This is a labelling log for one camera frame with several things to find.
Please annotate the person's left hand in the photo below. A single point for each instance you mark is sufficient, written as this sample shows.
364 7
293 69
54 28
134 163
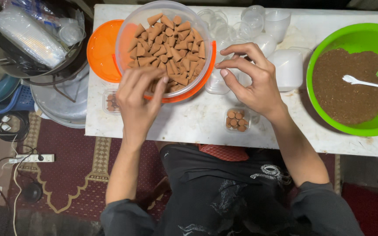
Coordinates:
138 108

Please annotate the person's right hand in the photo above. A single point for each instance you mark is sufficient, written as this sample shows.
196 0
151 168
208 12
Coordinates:
261 88

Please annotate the cluster of packed brown cones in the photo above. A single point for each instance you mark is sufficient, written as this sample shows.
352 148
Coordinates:
236 119
111 102

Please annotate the white plastic container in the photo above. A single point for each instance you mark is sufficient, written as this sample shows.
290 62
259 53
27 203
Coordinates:
287 68

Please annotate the empty small clear box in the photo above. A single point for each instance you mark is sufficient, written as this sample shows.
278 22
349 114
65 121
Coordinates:
215 85

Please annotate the heap of clear plastic cups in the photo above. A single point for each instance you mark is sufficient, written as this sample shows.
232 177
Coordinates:
261 23

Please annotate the orange plastic lid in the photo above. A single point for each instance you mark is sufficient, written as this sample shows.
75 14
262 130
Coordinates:
102 52

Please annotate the pile of brown incense cones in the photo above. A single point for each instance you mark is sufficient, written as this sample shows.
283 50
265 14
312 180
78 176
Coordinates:
172 49

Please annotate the clear tub with orange rim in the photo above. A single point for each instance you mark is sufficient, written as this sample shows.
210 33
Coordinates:
126 39

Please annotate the red patterned cloth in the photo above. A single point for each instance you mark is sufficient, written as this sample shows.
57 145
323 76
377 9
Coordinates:
223 152

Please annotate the large steel basin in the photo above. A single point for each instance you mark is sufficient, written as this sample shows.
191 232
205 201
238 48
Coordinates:
61 105

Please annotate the brown powder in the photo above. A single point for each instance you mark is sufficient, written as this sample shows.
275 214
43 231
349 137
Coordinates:
340 98

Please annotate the maroon patterned rug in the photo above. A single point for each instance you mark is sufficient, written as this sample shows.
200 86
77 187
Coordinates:
74 164

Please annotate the bag of clear cups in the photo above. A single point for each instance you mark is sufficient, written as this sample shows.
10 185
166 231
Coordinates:
72 32

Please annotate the green plastic bowl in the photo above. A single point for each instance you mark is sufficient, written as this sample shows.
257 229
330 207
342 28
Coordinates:
349 36

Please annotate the white plastic spoon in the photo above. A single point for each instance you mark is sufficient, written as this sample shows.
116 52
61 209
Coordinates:
366 83

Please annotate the black metal pot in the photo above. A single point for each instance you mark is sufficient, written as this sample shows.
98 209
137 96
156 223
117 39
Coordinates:
28 70

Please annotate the person's black clothing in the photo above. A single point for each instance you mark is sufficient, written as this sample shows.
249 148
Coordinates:
215 196

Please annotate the white power strip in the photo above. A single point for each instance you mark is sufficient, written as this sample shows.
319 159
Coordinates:
31 158

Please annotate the blue plastic basket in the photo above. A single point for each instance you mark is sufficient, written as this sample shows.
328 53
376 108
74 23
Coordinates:
8 98

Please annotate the wrapped pack of plastic containers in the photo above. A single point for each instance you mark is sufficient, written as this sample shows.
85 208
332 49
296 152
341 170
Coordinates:
28 36

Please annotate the black round device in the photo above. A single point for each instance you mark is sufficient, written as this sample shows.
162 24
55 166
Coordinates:
32 192

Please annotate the red mat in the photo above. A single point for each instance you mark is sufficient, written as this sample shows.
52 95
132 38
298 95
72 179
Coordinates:
372 209

